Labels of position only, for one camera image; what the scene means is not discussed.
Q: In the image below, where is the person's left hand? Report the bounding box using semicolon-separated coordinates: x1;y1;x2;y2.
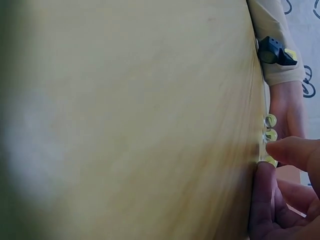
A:
268;79;308;141

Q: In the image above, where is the person's right hand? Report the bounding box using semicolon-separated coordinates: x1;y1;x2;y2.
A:
248;136;320;240

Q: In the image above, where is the yellow-green round bead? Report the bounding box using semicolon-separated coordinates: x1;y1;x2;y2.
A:
263;128;279;142
264;154;279;168
263;113;278;128

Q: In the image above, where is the person's left forearm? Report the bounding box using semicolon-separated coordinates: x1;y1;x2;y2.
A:
246;0;306;87

